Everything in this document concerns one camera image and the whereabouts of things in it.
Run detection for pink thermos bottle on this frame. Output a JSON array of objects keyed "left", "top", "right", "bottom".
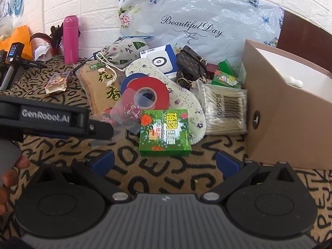
[{"left": 63, "top": 16, "right": 81, "bottom": 64}]

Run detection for floral plastic bag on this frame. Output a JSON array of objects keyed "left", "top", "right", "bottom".
[{"left": 118, "top": 0, "right": 285, "bottom": 66}]

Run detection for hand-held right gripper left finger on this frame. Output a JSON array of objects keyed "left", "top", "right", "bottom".
[{"left": 36, "top": 149, "right": 132, "bottom": 203}]

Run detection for green printed box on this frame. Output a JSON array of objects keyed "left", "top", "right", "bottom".
[
  {"left": 211, "top": 70, "right": 243, "bottom": 89},
  {"left": 218, "top": 60, "right": 235, "bottom": 74},
  {"left": 138, "top": 109, "right": 193, "bottom": 157}
]

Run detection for blue wire loop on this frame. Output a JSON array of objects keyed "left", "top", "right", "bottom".
[{"left": 120, "top": 33, "right": 155, "bottom": 41}]

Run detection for red tape roll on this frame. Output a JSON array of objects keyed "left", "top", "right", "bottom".
[{"left": 124, "top": 77, "right": 171, "bottom": 111}]

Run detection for brown monogram pouch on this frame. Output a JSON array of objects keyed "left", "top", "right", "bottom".
[{"left": 176, "top": 45, "right": 209, "bottom": 89}]

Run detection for floral fabric drawstring pouch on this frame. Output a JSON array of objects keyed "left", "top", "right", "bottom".
[{"left": 95, "top": 38, "right": 149, "bottom": 87}]

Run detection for brown cardboard box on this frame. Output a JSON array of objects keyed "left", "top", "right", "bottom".
[{"left": 242, "top": 39, "right": 332, "bottom": 171}]

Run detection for black pen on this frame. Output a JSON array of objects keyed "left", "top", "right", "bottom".
[{"left": 73, "top": 60, "right": 90, "bottom": 73}]

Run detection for person's left hand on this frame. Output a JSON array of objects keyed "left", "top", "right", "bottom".
[{"left": 0, "top": 155, "right": 31, "bottom": 214}]

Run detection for white tissue pack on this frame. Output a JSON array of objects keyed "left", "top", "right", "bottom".
[{"left": 34, "top": 45, "right": 54, "bottom": 61}]

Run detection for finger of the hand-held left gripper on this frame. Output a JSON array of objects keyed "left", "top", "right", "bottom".
[
  {"left": 24, "top": 133, "right": 70, "bottom": 139},
  {"left": 86, "top": 118, "right": 115, "bottom": 141}
]

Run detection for blue tape roll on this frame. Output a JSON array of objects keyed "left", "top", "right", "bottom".
[{"left": 120, "top": 73, "right": 152, "bottom": 97}]

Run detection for clear plastic packet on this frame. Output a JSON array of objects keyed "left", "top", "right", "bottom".
[{"left": 91, "top": 88, "right": 142, "bottom": 149}]

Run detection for black labelled bar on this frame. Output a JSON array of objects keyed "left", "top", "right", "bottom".
[{"left": 21, "top": 59, "right": 48, "bottom": 69}]

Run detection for dark brown box lid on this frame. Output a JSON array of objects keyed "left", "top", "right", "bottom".
[{"left": 276, "top": 10, "right": 332, "bottom": 58}]

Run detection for white floral fabric insole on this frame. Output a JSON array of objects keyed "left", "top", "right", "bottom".
[{"left": 124, "top": 58, "right": 207, "bottom": 145}]

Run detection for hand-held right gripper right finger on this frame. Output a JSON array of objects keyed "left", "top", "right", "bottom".
[{"left": 200, "top": 150, "right": 295, "bottom": 203}]

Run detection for brown insole packet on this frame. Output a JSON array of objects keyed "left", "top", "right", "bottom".
[{"left": 79, "top": 60, "right": 131, "bottom": 125}]

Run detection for orange plastic bag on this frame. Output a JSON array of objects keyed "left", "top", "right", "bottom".
[{"left": 0, "top": 25, "right": 33, "bottom": 61}]

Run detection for cotton swab pack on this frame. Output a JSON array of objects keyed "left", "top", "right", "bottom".
[{"left": 196, "top": 79, "right": 249, "bottom": 136}]

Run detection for letter-print cloth desktop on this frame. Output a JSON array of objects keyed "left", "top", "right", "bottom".
[{"left": 0, "top": 56, "right": 332, "bottom": 249}]

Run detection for white and blue box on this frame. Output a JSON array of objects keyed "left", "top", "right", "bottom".
[{"left": 139, "top": 44, "right": 179, "bottom": 74}]

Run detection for maroon box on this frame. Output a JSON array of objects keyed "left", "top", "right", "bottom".
[{"left": 207, "top": 63, "right": 220, "bottom": 81}]

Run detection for small printed card box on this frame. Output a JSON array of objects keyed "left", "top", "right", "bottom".
[{"left": 45, "top": 71, "right": 72, "bottom": 95}]

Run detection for red and black feathers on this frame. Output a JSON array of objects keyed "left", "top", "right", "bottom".
[{"left": 29, "top": 22, "right": 81, "bottom": 56}]

